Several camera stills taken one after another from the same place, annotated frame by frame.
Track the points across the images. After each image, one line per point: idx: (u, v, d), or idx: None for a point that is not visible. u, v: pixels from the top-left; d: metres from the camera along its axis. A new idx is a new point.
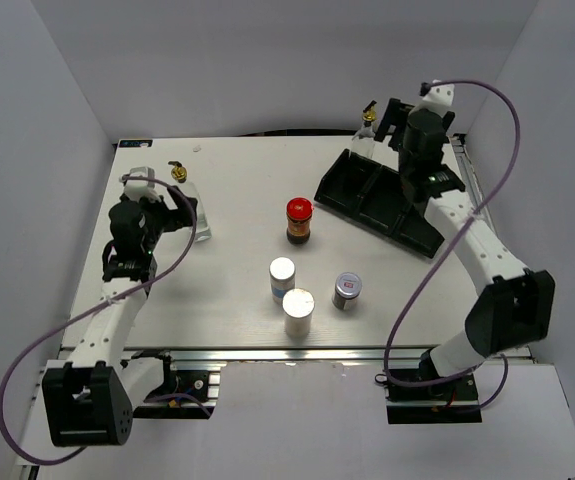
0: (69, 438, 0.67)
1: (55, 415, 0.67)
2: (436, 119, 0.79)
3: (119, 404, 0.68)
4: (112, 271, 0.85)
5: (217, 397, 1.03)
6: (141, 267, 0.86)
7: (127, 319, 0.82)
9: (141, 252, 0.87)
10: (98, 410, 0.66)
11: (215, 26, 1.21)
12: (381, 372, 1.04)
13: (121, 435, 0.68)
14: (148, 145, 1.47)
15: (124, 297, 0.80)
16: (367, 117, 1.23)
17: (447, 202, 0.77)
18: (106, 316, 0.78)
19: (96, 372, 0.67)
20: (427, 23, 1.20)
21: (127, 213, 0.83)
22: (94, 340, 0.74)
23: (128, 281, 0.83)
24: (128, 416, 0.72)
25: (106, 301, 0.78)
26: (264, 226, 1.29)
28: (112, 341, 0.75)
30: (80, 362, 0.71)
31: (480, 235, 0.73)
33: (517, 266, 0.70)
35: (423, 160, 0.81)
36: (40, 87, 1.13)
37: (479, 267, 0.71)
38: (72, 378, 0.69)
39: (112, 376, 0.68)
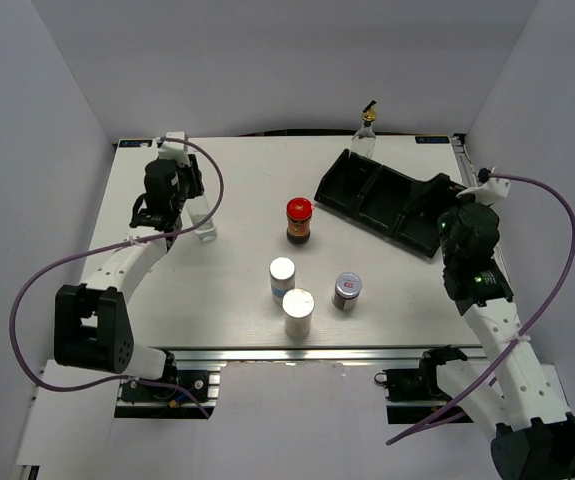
0: (68, 357, 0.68)
1: (60, 328, 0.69)
2: (490, 217, 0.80)
3: (121, 333, 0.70)
4: (139, 220, 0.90)
5: (217, 397, 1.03)
6: (167, 222, 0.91)
7: (145, 263, 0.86)
9: (169, 209, 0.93)
10: (100, 331, 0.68)
11: (215, 25, 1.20)
12: (381, 371, 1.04)
13: (117, 364, 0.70)
14: (148, 145, 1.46)
15: (146, 242, 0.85)
16: (367, 117, 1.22)
17: (492, 313, 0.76)
18: (125, 255, 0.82)
19: (105, 294, 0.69)
20: (427, 23, 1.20)
21: (162, 170, 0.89)
22: (110, 270, 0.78)
23: (152, 230, 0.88)
24: (128, 352, 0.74)
25: (128, 241, 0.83)
26: (264, 226, 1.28)
28: (126, 275, 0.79)
30: (93, 285, 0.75)
31: (523, 364, 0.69)
33: (560, 411, 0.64)
35: (470, 258, 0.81)
36: (40, 86, 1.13)
37: (518, 400, 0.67)
38: (83, 300, 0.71)
39: (120, 302, 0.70)
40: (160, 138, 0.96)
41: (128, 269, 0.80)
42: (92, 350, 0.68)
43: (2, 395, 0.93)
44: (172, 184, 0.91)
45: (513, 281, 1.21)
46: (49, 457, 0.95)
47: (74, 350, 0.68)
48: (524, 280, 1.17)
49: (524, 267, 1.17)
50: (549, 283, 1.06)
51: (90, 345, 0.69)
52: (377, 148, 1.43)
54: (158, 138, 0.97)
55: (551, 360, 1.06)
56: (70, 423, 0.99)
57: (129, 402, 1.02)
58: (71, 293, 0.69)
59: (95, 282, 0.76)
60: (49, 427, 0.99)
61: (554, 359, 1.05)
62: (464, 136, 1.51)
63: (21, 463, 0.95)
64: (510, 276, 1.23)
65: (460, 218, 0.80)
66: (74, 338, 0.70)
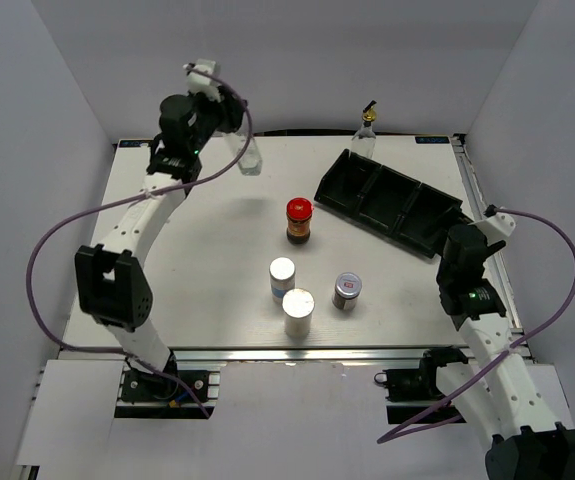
0: (93, 309, 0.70)
1: (82, 286, 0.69)
2: (480, 235, 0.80)
3: (139, 293, 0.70)
4: (157, 165, 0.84)
5: (217, 397, 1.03)
6: (187, 166, 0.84)
7: (163, 214, 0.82)
9: (190, 151, 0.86)
10: (120, 293, 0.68)
11: (215, 25, 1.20)
12: (381, 371, 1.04)
13: (136, 319, 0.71)
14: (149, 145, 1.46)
15: (162, 194, 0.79)
16: (366, 117, 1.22)
17: (484, 327, 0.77)
18: (142, 209, 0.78)
19: (121, 259, 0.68)
20: (427, 23, 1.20)
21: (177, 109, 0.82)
22: (125, 229, 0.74)
23: (168, 178, 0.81)
24: (147, 304, 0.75)
25: (144, 194, 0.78)
26: (264, 226, 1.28)
28: (141, 235, 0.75)
30: (109, 246, 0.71)
31: (513, 373, 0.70)
33: (549, 420, 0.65)
35: (462, 273, 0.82)
36: (40, 86, 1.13)
37: (508, 409, 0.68)
38: (100, 259, 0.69)
39: (135, 269, 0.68)
40: (188, 66, 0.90)
41: (144, 229, 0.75)
42: (114, 306, 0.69)
43: (2, 395, 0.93)
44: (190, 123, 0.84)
45: (513, 281, 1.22)
46: (48, 458, 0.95)
47: (97, 305, 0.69)
48: (524, 280, 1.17)
49: (524, 267, 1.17)
50: (549, 282, 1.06)
51: (111, 302, 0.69)
52: (377, 148, 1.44)
54: (185, 65, 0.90)
55: (551, 360, 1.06)
56: (70, 422, 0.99)
57: (129, 402, 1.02)
58: (89, 256, 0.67)
59: (109, 243, 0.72)
60: (49, 428, 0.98)
61: (554, 359, 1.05)
62: (464, 136, 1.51)
63: (21, 463, 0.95)
64: (510, 276, 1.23)
65: (450, 235, 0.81)
66: (95, 294, 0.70)
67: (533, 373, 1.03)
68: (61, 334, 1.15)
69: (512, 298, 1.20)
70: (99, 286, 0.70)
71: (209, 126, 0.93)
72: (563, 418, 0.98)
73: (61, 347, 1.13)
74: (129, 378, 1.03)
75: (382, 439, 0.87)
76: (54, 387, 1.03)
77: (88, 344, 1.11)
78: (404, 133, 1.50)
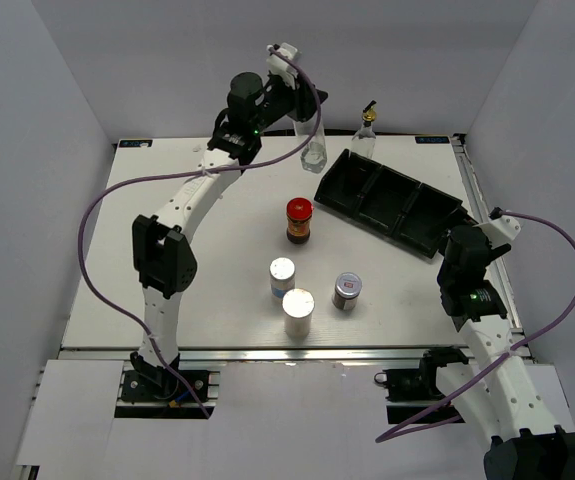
0: (143, 269, 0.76)
1: (137, 250, 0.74)
2: (482, 235, 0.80)
3: (184, 267, 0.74)
4: (217, 139, 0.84)
5: (217, 397, 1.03)
6: (246, 145, 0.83)
7: (219, 190, 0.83)
9: (251, 131, 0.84)
10: (168, 263, 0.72)
11: (215, 25, 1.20)
12: (381, 372, 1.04)
13: (179, 286, 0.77)
14: (148, 145, 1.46)
15: (217, 173, 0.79)
16: (367, 117, 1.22)
17: (485, 328, 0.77)
18: (197, 186, 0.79)
19: (171, 234, 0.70)
20: (427, 23, 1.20)
21: (246, 87, 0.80)
22: (179, 204, 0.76)
23: (225, 156, 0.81)
24: (192, 273, 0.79)
25: (200, 172, 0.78)
26: (264, 226, 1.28)
28: (193, 213, 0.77)
30: (162, 219, 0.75)
31: (513, 376, 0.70)
33: (548, 423, 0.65)
35: (464, 274, 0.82)
36: (39, 85, 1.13)
37: (507, 411, 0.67)
38: (153, 230, 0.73)
39: (182, 247, 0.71)
40: (271, 48, 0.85)
41: (196, 206, 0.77)
42: (162, 272, 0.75)
43: (2, 396, 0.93)
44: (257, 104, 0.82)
45: (513, 281, 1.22)
46: (48, 458, 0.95)
47: (147, 267, 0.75)
48: (524, 280, 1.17)
49: (524, 267, 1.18)
50: (549, 283, 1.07)
51: (160, 268, 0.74)
52: (377, 148, 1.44)
54: (269, 46, 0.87)
55: (551, 360, 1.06)
56: (70, 422, 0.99)
57: (129, 402, 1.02)
58: (143, 227, 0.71)
59: (164, 215, 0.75)
60: (49, 428, 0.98)
61: (554, 359, 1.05)
62: (464, 136, 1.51)
63: (21, 463, 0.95)
64: (510, 275, 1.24)
65: (451, 235, 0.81)
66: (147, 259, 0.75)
67: (533, 373, 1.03)
68: (61, 334, 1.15)
69: (512, 297, 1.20)
70: (151, 252, 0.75)
71: (278, 112, 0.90)
72: (563, 417, 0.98)
73: (61, 347, 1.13)
74: (129, 378, 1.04)
75: (379, 438, 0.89)
76: (54, 387, 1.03)
77: (88, 345, 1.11)
78: (404, 133, 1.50)
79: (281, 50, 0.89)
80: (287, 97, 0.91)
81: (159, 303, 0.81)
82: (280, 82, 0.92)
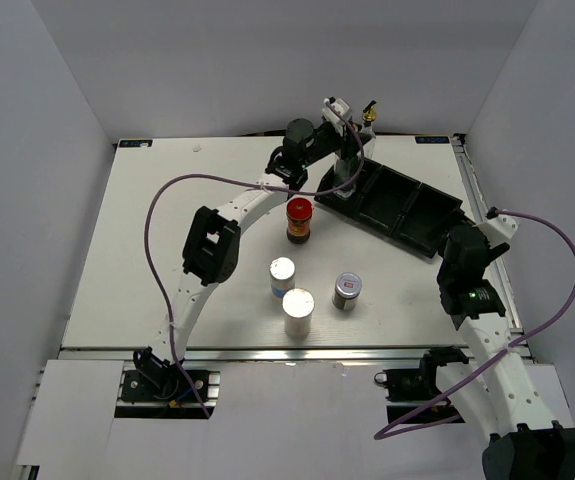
0: (190, 256, 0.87)
1: (191, 235, 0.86)
2: (481, 234, 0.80)
3: (228, 259, 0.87)
4: (273, 168, 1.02)
5: (217, 397, 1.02)
6: (294, 178, 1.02)
7: (267, 206, 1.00)
9: (300, 166, 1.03)
10: (217, 251, 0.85)
11: (215, 26, 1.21)
12: (381, 372, 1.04)
13: (219, 276, 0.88)
14: (148, 145, 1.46)
15: (272, 191, 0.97)
16: (367, 117, 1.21)
17: (483, 325, 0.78)
18: (253, 195, 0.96)
19: (228, 226, 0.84)
20: (427, 24, 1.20)
21: (300, 133, 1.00)
22: (238, 205, 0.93)
23: (280, 180, 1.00)
24: (228, 269, 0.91)
25: (259, 185, 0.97)
26: (264, 226, 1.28)
28: (247, 215, 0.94)
30: (224, 214, 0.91)
31: (511, 372, 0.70)
33: (546, 418, 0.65)
35: (463, 274, 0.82)
36: (40, 86, 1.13)
37: (505, 407, 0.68)
38: (212, 221, 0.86)
39: (236, 237, 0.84)
40: (326, 103, 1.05)
41: (251, 209, 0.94)
42: (206, 261, 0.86)
43: (2, 396, 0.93)
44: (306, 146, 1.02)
45: (513, 281, 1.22)
46: (48, 458, 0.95)
47: (195, 254, 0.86)
48: (524, 280, 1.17)
49: (524, 267, 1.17)
50: (549, 283, 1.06)
51: (205, 256, 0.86)
52: (377, 148, 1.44)
54: (326, 100, 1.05)
55: (551, 360, 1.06)
56: (70, 422, 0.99)
57: (129, 402, 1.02)
58: (208, 215, 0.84)
59: (224, 211, 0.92)
60: (49, 428, 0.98)
61: (554, 359, 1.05)
62: (464, 136, 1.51)
63: (21, 463, 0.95)
64: (510, 276, 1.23)
65: (450, 235, 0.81)
66: (198, 245, 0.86)
67: (533, 373, 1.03)
68: (61, 334, 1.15)
69: (512, 297, 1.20)
70: (203, 241, 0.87)
71: (325, 151, 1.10)
72: (563, 417, 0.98)
73: (61, 347, 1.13)
74: (129, 378, 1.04)
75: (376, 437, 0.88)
76: (54, 386, 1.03)
77: (88, 345, 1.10)
78: (403, 132, 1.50)
79: (335, 104, 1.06)
80: (333, 139, 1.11)
81: (194, 290, 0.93)
82: (330, 126, 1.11)
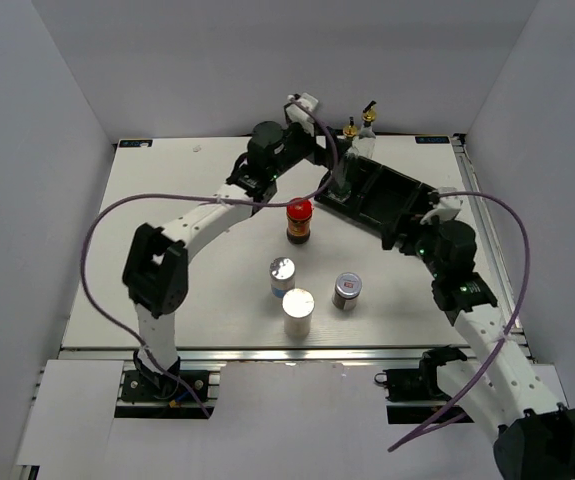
0: (130, 283, 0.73)
1: (131, 258, 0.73)
2: (469, 229, 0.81)
3: (175, 286, 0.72)
4: (236, 178, 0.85)
5: (217, 397, 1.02)
6: (259, 190, 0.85)
7: (228, 221, 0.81)
9: (268, 176, 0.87)
10: (159, 278, 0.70)
11: (215, 26, 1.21)
12: (381, 372, 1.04)
13: (164, 307, 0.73)
14: (148, 145, 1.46)
15: (232, 204, 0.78)
16: (367, 117, 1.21)
17: (479, 317, 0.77)
18: (208, 212, 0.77)
19: (172, 247, 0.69)
20: (427, 23, 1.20)
21: (269, 135, 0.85)
22: (188, 223, 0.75)
23: (243, 191, 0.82)
24: (180, 297, 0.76)
25: (216, 198, 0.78)
26: (264, 226, 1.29)
28: (201, 233, 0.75)
30: (169, 232, 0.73)
31: (512, 360, 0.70)
33: (550, 400, 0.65)
35: (455, 269, 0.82)
36: (40, 86, 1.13)
37: (510, 395, 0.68)
38: (156, 241, 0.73)
39: (182, 259, 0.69)
40: (292, 98, 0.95)
41: (204, 227, 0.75)
42: (147, 289, 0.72)
43: (2, 396, 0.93)
44: (276, 153, 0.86)
45: (513, 282, 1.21)
46: (48, 458, 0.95)
47: (137, 281, 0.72)
48: (524, 280, 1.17)
49: (524, 268, 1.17)
50: (549, 283, 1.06)
51: (148, 284, 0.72)
52: (377, 148, 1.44)
54: (291, 96, 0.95)
55: (551, 360, 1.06)
56: (71, 422, 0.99)
57: (129, 401, 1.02)
58: (146, 234, 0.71)
59: (170, 230, 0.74)
60: (49, 428, 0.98)
61: (554, 359, 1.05)
62: (464, 136, 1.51)
63: (21, 463, 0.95)
64: (510, 275, 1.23)
65: (442, 232, 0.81)
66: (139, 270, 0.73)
67: None
68: (61, 334, 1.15)
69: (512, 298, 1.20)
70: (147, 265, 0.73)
71: (294, 156, 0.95)
72: None
73: (61, 347, 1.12)
74: (129, 378, 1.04)
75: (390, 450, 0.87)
76: (55, 386, 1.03)
77: (88, 345, 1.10)
78: (403, 132, 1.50)
79: (301, 100, 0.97)
80: (303, 143, 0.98)
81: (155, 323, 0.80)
82: (299, 130, 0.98)
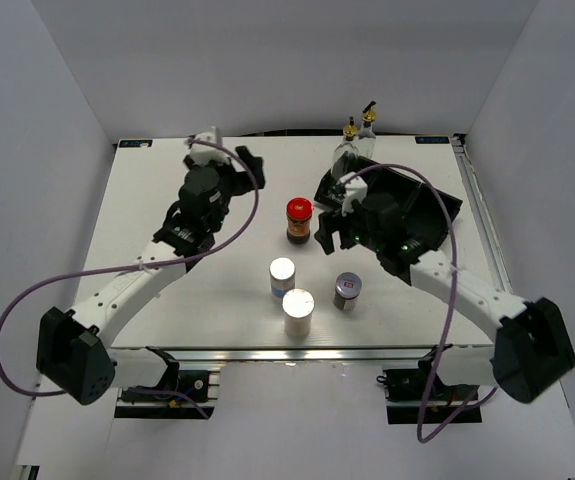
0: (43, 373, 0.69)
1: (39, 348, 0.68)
2: (385, 196, 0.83)
3: (95, 372, 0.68)
4: (165, 232, 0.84)
5: (217, 397, 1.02)
6: (198, 243, 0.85)
7: (154, 287, 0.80)
9: (202, 226, 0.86)
10: (73, 369, 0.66)
11: (215, 27, 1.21)
12: (381, 372, 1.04)
13: (86, 397, 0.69)
14: (149, 145, 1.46)
15: (155, 269, 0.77)
16: (367, 117, 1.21)
17: (428, 261, 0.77)
18: (128, 282, 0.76)
19: (82, 336, 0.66)
20: (427, 23, 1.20)
21: (201, 184, 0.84)
22: (105, 301, 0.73)
23: (170, 251, 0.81)
24: (103, 382, 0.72)
25: (136, 265, 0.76)
26: (263, 226, 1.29)
28: (120, 309, 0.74)
30: (80, 315, 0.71)
31: (470, 284, 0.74)
33: (517, 302, 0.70)
35: (391, 234, 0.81)
36: (40, 87, 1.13)
37: (483, 314, 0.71)
38: (67, 327, 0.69)
39: (95, 349, 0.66)
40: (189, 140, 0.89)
41: (123, 303, 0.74)
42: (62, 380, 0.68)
43: (2, 396, 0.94)
44: (211, 201, 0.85)
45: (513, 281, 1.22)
46: (48, 458, 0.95)
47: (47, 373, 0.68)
48: (524, 280, 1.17)
49: (524, 268, 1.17)
50: (549, 283, 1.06)
51: (65, 374, 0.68)
52: (377, 148, 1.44)
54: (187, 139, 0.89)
55: None
56: (71, 422, 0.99)
57: (129, 402, 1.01)
58: (54, 321, 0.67)
59: (83, 311, 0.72)
60: (49, 428, 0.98)
61: None
62: (464, 136, 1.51)
63: (21, 463, 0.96)
64: (510, 275, 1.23)
65: (364, 206, 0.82)
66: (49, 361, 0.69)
67: None
68: None
69: None
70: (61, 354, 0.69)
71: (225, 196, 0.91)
72: (563, 418, 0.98)
73: None
74: None
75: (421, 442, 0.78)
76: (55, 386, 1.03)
77: None
78: (403, 132, 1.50)
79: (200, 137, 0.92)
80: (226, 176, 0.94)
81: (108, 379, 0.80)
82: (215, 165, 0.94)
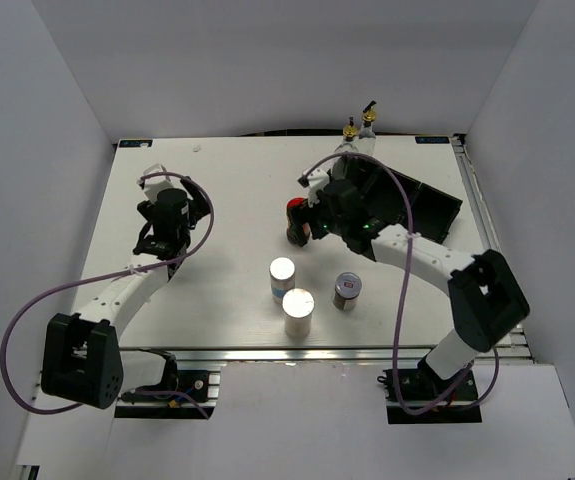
0: (53, 384, 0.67)
1: (49, 357, 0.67)
2: (345, 181, 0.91)
3: (110, 368, 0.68)
4: (143, 247, 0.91)
5: (217, 397, 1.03)
6: (170, 250, 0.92)
7: (144, 292, 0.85)
9: (174, 236, 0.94)
10: (90, 364, 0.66)
11: (215, 26, 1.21)
12: (382, 371, 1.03)
13: (104, 398, 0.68)
14: (149, 145, 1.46)
15: (147, 271, 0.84)
16: (367, 117, 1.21)
17: (386, 235, 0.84)
18: (123, 284, 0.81)
19: (95, 329, 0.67)
20: (427, 23, 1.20)
21: (170, 199, 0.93)
22: (106, 300, 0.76)
23: (152, 257, 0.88)
24: (117, 383, 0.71)
25: (128, 269, 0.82)
26: (263, 226, 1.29)
28: (123, 306, 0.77)
30: (86, 316, 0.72)
31: (423, 247, 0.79)
33: (465, 257, 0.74)
35: (354, 215, 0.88)
36: (40, 87, 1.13)
37: (437, 272, 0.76)
38: (75, 330, 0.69)
39: (111, 338, 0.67)
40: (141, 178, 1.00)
41: (124, 299, 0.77)
42: (78, 381, 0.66)
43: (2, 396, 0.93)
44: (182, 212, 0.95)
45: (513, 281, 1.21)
46: (48, 458, 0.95)
47: (62, 379, 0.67)
48: (524, 280, 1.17)
49: (524, 268, 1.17)
50: (549, 283, 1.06)
51: (78, 378, 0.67)
52: (377, 148, 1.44)
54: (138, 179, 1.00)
55: (551, 360, 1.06)
56: (71, 422, 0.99)
57: (129, 402, 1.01)
58: (64, 323, 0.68)
59: (89, 313, 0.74)
60: (49, 428, 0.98)
61: (554, 359, 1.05)
62: (464, 136, 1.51)
63: (21, 463, 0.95)
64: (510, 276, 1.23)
65: (325, 192, 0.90)
66: (61, 368, 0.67)
67: (532, 372, 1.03)
68: None
69: None
70: (68, 361, 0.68)
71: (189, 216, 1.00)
72: (563, 417, 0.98)
73: None
74: None
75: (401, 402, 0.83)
76: None
77: None
78: (403, 132, 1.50)
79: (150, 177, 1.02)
80: None
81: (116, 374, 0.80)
82: None
